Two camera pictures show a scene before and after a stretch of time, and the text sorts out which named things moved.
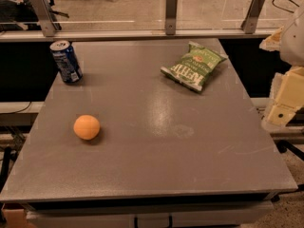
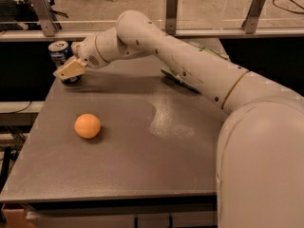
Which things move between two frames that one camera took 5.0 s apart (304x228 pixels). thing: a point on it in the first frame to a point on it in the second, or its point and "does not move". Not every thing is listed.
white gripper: [294, 43] to [86, 53]
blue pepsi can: [66, 61] does not move
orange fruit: [86, 126] does not move
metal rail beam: [222, 35] does not move
